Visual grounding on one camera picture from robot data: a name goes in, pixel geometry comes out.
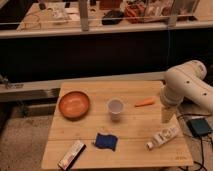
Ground white plastic bottle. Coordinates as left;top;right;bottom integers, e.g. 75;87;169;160
147;125;179;150

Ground blue folded cloth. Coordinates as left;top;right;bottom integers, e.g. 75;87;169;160
94;133;118;151

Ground black bag on shelf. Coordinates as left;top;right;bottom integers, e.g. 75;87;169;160
102;10;124;25

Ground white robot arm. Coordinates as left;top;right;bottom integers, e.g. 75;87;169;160
159;60;213;123

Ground red items on shelf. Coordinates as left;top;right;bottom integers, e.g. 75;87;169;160
124;4;145;23

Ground black cable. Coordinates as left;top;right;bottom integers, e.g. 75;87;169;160
176;113;213;171

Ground orange wooden bowl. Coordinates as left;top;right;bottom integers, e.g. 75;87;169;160
58;91;90;119

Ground metal shelf post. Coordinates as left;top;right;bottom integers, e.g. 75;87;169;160
78;0;89;31

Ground orange carrot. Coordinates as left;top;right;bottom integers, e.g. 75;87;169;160
134;99;155;107

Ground black power adapter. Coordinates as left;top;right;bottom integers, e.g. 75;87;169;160
187;118;213;137

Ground wooden table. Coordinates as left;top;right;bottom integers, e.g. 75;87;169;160
41;81;193;171

